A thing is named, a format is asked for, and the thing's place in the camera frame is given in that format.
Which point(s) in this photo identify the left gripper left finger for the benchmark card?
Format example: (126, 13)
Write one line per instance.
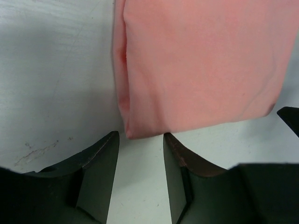
(76, 190)

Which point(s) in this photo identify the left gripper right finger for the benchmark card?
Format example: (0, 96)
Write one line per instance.
(201, 192)

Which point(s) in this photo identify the pink t shirt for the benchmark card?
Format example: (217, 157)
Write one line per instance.
(181, 65)

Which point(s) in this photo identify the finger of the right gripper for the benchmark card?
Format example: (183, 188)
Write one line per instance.
(290, 115)

